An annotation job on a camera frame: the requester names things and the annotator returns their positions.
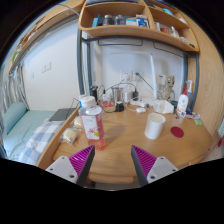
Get tree creature figurine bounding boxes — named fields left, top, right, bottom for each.
left=164, top=75, right=177, bottom=101

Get white wall light switches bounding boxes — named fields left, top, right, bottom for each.
left=41, top=61, right=53, bottom=74

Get wooden shelf unit with items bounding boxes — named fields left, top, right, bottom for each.
left=78, top=0, right=200, bottom=53

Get metal cup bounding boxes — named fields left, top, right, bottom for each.
left=111, top=85, right=124, bottom=104

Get white plastic cup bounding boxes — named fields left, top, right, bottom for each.
left=144, top=112, right=167, bottom=140

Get light green pillow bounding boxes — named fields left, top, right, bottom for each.
left=2, top=101, right=28, bottom=134

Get white power strip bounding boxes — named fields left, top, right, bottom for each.
left=129, top=98, right=154, bottom=108

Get light green bed mattress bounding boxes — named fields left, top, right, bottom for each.
left=1, top=109, right=56, bottom=161

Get teal striped cloth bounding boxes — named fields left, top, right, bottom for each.
left=216, top=116, right=224, bottom=139

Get clear bottle with red drink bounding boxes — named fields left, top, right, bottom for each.
left=78, top=95, right=108, bottom=151

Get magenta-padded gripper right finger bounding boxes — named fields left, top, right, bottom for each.
left=130, top=144, right=179, bottom=188

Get white red pump bottle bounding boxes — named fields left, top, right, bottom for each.
left=176, top=87, right=190, bottom=118

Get dark grey laptop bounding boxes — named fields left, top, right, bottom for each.
left=48, top=107, right=78, bottom=123

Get white desk lamp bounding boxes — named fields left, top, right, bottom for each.
left=106, top=50, right=158, bottom=101

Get grey striped curtain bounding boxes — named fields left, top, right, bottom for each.
left=0, top=66, right=29, bottom=111

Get blue white plaid blanket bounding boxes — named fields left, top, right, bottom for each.
left=18, top=120, right=64, bottom=166

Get black charger block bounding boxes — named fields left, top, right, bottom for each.
left=115, top=101, right=125, bottom=113

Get clear blue spray bottle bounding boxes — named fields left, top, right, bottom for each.
left=185, top=79, right=194, bottom=111

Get flat round red coaster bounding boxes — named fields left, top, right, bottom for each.
left=170, top=126, right=185, bottom=139

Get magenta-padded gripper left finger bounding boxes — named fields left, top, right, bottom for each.
left=45, top=144, right=96, bottom=188

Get pink white small packet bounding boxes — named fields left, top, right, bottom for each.
left=186, top=112, right=201, bottom=120

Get white paper box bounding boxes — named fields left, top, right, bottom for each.
left=152, top=99, right=175, bottom=115

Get grey metal loft frame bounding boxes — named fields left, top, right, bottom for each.
left=76, top=28, right=200, bottom=111

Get wrapped round bun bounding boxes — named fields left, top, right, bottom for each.
left=71, top=115, right=84, bottom=129
left=60, top=127, right=79, bottom=144

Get white wall socket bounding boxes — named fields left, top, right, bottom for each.
left=121, top=70, right=134, bottom=82
left=133, top=70, right=143, bottom=82

